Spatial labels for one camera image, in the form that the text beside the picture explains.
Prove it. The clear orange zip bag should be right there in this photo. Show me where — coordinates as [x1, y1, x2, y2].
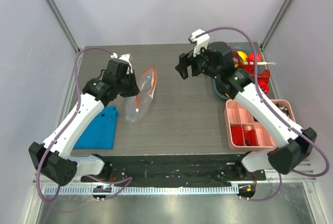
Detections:
[125, 66, 157, 123]

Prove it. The dark red toy fruit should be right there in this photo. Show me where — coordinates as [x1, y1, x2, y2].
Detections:
[232, 51, 241, 67]

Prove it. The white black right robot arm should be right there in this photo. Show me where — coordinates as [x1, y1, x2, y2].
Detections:
[175, 42, 317, 180]

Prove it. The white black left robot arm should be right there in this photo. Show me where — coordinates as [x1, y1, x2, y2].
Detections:
[29, 54, 139, 186]

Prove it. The yellow red toy fruit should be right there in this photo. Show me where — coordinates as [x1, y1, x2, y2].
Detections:
[237, 51, 248, 64]

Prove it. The teal fruit basket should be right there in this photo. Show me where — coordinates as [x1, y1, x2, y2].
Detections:
[209, 42, 254, 99]

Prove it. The blue folded t-shirt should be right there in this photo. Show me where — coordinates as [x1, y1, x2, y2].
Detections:
[67, 106, 118, 150]

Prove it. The red toy lobster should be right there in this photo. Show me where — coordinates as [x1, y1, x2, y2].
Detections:
[242, 61, 276, 83]

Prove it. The red toy bell pepper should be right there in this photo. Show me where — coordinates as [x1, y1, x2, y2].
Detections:
[260, 82, 270, 94]

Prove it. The red toy meat piece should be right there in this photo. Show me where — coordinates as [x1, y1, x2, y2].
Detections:
[230, 125, 244, 146]

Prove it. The pink compartment tray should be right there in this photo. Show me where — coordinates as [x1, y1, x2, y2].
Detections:
[224, 99, 297, 152]

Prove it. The flowered sushi roll right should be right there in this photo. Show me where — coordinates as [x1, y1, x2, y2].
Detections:
[276, 103, 290, 118]

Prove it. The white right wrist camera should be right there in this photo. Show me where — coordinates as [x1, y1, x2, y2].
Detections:
[189, 29, 210, 56]

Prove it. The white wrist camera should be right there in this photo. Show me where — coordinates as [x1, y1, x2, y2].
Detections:
[110, 53, 133, 74]
[189, 29, 210, 56]

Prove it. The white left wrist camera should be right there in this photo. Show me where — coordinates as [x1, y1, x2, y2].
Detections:
[110, 53, 133, 74]

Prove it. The white perforated cable duct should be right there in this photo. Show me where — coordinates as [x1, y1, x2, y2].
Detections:
[59, 184, 239, 195]

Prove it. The aluminium frame rail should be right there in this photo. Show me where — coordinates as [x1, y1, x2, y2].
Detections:
[40, 160, 316, 184]

